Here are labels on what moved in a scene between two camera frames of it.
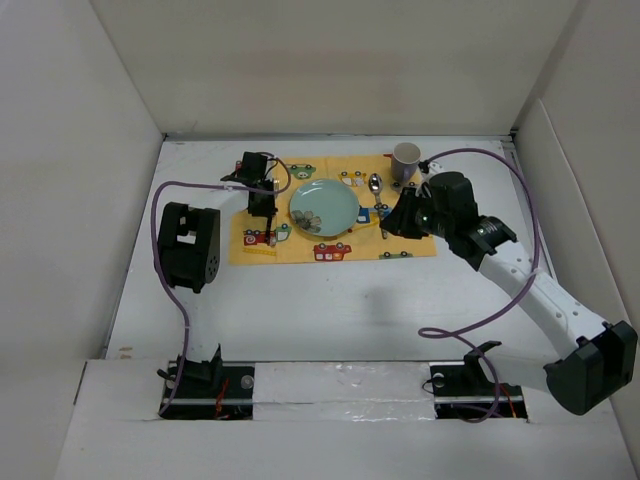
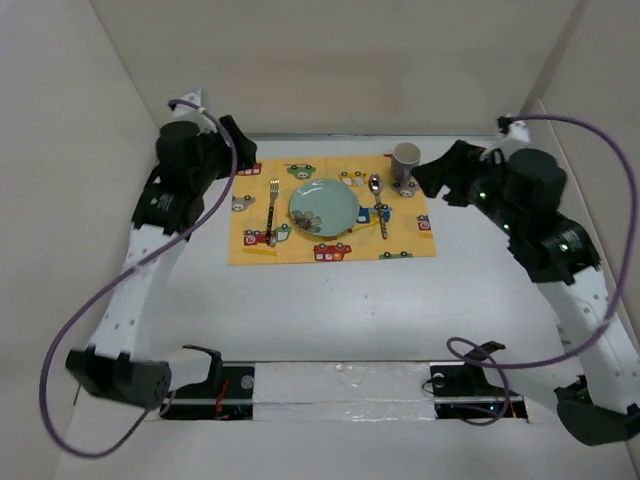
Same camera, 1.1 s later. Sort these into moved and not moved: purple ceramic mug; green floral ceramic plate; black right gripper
Moved: black right gripper
Not moved: purple ceramic mug; green floral ceramic plate
